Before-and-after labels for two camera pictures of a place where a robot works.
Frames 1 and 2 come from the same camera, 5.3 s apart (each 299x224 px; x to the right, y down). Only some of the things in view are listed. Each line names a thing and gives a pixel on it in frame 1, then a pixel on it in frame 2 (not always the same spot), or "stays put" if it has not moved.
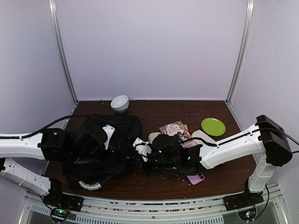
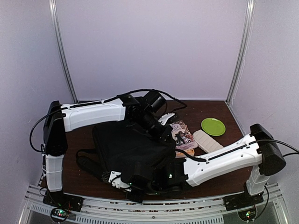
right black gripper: [139, 162] → [138, 199]
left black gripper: [105, 162] → [167, 131]
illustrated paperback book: [178, 127] stays put
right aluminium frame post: [242, 51] stays put
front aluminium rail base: [211, 210] stays put
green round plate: [213, 127] stays put
